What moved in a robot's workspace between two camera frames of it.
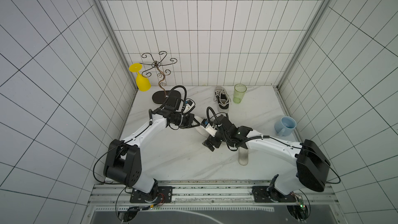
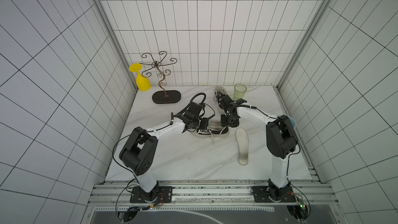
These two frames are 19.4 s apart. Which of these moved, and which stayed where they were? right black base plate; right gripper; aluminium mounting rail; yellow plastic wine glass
Moved: right gripper
Stayed: yellow plastic wine glass; right black base plate; aluminium mounting rail
